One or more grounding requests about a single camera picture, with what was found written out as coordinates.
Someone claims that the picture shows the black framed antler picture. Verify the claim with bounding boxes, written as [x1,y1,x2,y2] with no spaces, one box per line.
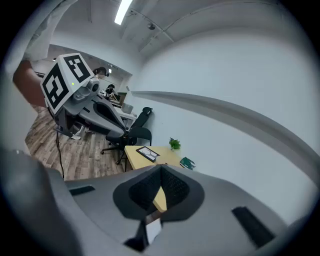
[135,145,161,163]

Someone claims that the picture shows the green tissue pack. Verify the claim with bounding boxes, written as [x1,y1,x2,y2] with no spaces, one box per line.
[179,156,197,171]

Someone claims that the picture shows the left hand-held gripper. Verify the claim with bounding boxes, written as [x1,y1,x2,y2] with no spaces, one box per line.
[40,52,127,139]

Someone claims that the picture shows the person's left forearm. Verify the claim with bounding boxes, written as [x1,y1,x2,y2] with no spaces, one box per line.
[12,59,48,108]

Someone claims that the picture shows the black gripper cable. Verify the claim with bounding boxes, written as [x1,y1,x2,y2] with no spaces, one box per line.
[55,131,66,180]

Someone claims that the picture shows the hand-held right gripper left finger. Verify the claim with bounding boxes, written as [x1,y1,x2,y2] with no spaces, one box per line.
[65,164,163,256]

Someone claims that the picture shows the black office chair with headrest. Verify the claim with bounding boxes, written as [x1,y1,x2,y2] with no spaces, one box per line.
[130,106,154,131]

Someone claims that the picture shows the ceiling strip light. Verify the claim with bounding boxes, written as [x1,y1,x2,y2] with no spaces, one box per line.
[114,0,134,26]

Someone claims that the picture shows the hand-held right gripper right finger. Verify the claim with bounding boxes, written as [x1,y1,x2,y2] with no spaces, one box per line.
[149,164,289,256]

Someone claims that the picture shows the white desk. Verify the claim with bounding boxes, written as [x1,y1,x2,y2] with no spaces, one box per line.
[113,103,138,129]

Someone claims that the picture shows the green leafy plant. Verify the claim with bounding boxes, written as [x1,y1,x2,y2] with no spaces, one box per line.
[168,137,182,152]

